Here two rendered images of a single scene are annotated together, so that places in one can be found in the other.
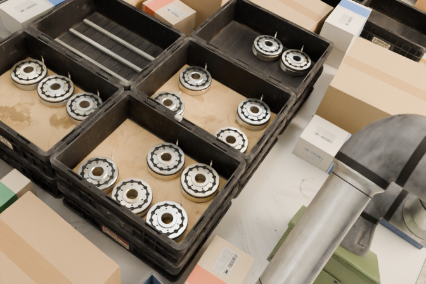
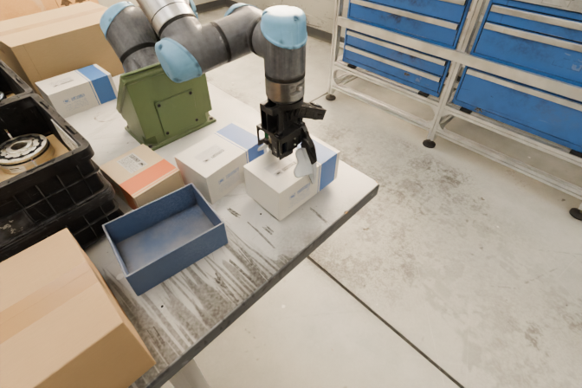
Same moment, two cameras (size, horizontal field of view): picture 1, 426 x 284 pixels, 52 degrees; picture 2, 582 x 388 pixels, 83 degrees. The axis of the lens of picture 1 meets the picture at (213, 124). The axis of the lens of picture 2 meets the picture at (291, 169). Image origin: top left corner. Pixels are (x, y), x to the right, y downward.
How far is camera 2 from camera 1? 66 cm
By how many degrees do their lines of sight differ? 48
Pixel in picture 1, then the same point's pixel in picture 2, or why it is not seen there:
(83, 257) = (21, 268)
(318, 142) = (66, 87)
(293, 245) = not seen: outside the picture
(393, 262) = not seen: hidden behind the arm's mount
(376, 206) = (145, 34)
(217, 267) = (133, 169)
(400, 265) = not seen: hidden behind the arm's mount
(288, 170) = (76, 125)
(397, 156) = not seen: outside the picture
